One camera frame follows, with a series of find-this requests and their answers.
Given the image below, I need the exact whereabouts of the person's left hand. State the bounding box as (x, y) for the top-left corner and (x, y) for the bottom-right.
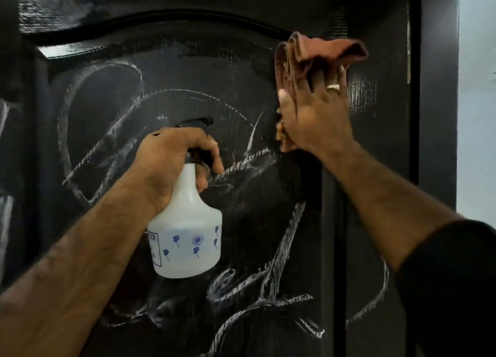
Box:
(130, 126), (225, 217)

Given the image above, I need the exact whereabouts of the white spray bottle black trigger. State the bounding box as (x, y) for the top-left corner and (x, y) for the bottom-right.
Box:
(146, 116), (224, 279)

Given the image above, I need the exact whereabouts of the person's left forearm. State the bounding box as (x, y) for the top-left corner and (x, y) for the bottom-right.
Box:
(0, 166), (158, 357)

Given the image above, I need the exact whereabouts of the person's right hand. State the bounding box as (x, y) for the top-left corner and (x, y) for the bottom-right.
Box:
(277, 64), (356, 164)

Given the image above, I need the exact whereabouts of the black right sleeve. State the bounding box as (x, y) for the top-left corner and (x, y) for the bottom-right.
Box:
(395, 219), (496, 357)

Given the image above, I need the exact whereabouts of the black wooden door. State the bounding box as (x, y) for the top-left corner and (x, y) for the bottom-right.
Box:
(0, 0), (412, 357)

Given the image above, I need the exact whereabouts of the orange checked cloth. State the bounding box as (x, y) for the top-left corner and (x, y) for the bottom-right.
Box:
(274, 31), (369, 153)

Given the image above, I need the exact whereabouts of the person's right forearm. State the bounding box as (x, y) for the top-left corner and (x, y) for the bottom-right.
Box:
(317, 139), (464, 272)

